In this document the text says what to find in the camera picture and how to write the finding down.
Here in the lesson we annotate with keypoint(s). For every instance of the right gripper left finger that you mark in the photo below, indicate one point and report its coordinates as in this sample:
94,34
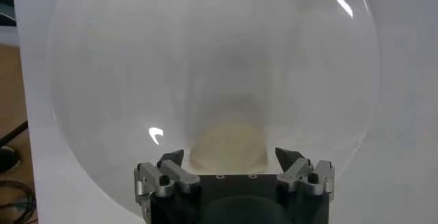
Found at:
181,177

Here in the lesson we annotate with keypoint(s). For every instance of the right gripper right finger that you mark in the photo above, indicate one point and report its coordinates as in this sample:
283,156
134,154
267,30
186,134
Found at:
294,174

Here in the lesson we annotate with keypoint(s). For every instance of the white steamed baozi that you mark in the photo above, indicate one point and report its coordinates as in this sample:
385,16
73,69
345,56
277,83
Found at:
229,146

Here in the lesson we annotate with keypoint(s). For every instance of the black grey robot base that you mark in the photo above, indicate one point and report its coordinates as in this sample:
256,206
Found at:
7,6

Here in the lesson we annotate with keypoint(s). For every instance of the large white plate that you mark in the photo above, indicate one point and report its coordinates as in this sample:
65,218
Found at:
102,57

